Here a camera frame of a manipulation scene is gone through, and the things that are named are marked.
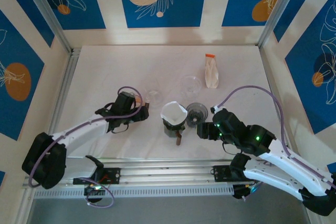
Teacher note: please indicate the orange plastic dripper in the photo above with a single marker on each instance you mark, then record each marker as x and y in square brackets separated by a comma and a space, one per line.
[137, 100]

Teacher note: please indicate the grey transparent coffee dripper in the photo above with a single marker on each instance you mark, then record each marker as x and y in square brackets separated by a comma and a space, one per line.
[195, 112]

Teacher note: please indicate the coffee filter pack orange header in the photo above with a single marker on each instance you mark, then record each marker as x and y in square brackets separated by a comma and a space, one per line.
[212, 74]

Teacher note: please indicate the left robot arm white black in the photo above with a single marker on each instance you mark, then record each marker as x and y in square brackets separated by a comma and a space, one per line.
[78, 134]

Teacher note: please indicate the black base electronics box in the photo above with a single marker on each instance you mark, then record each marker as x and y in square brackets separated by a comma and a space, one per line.
[237, 193]
[92, 192]

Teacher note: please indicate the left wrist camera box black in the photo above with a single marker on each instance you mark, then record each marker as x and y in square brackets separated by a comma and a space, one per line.
[144, 115]

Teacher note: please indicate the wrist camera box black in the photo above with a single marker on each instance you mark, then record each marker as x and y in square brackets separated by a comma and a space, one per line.
[144, 115]
[207, 131]

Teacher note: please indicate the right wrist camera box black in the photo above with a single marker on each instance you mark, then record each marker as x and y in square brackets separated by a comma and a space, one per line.
[207, 131]

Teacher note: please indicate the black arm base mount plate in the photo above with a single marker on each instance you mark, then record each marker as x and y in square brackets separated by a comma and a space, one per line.
[113, 175]
[221, 174]

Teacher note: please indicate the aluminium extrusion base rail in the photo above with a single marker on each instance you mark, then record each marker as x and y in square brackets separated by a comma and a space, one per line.
[170, 174]

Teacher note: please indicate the aluminium frame post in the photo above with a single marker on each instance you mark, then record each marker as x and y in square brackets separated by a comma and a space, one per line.
[277, 11]
[47, 11]

